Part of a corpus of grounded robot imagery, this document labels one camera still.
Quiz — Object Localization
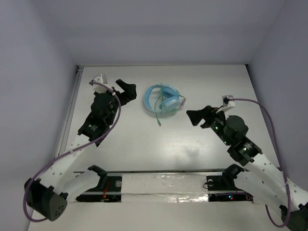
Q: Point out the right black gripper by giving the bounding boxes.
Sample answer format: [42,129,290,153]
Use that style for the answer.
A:
[187,105,231,146]

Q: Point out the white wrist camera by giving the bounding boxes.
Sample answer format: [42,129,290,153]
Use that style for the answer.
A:
[89,73,113,93]
[217,95,235,112]

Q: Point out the light blue headphones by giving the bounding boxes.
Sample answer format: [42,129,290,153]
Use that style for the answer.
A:
[143,83,186,116]

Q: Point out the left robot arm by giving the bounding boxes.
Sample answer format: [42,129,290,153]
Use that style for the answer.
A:
[23,77,137,222]

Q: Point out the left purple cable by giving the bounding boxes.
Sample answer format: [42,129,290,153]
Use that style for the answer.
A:
[23,81,121,222]

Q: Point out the aluminium rail left edge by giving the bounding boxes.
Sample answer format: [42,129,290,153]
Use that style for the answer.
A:
[53,65,84,160]

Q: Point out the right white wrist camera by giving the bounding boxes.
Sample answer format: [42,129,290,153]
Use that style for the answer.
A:
[217,95,235,112]

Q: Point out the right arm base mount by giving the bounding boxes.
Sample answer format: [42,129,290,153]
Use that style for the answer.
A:
[203,164,253,202]

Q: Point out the white foam front block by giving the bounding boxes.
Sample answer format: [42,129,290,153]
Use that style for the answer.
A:
[121,173,208,203]

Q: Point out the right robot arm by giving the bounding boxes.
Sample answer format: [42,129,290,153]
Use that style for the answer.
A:
[186,105,308,231]

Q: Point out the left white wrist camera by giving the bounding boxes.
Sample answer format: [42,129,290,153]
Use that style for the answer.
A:
[89,73,113,93]

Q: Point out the green headphone cable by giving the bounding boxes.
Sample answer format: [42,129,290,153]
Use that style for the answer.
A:
[154,83,187,127]

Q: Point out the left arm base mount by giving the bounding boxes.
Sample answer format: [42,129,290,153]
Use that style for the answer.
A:
[76,166,122,203]

